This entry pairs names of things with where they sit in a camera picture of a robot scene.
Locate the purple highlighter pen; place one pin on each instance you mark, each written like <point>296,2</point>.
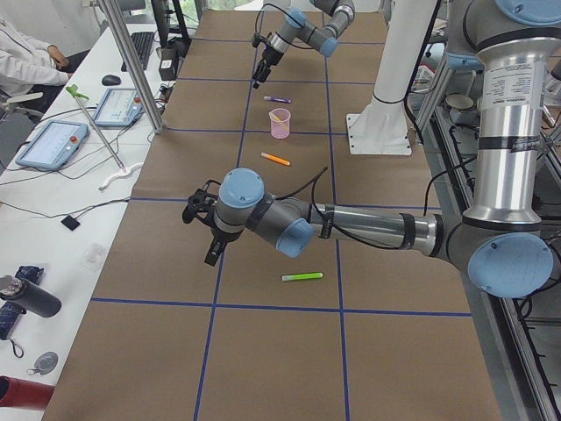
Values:
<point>276,99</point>

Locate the black computer monitor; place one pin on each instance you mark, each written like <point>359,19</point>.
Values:
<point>162,13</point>

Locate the blue folded umbrella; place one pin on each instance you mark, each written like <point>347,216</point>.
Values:
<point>11,309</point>

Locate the teach pendant tablet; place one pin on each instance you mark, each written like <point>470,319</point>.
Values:
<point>118,108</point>
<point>53,145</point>

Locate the pink mesh pen holder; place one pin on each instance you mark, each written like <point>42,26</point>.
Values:
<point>276,131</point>

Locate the black computer mouse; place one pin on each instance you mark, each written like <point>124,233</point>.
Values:
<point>111,80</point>

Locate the round metal lid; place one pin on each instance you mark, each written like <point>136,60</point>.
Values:
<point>44,364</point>

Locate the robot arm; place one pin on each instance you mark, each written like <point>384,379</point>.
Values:
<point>295,25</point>
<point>496,241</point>

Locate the far teach pendant tablet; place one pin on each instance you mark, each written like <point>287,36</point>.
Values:
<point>118,108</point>

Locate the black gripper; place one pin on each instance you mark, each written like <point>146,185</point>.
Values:
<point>268,55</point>
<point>222,237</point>

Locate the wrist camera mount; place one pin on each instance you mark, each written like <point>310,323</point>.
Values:
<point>201,205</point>
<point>258,39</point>

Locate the red bottle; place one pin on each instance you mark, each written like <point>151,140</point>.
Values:
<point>23,394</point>

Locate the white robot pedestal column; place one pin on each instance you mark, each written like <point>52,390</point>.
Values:
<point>382,126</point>

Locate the orange highlighter pen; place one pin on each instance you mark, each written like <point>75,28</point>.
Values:
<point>274,158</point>

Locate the black water bottle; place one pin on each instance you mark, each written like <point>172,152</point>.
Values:
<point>33,298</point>

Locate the near teach pendant tablet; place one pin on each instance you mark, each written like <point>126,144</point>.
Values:
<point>53,145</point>

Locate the aluminium frame post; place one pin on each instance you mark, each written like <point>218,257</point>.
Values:
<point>129,55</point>

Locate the seated person in white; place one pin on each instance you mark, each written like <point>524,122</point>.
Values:
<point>29,65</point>

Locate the small black box device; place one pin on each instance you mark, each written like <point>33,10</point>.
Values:
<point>70,222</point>

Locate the grabber stick with green handle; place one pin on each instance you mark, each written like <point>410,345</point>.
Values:
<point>72,90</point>

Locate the green highlighter pen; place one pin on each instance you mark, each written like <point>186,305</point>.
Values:
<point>302,277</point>

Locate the black keyboard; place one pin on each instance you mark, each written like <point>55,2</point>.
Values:
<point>143,44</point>

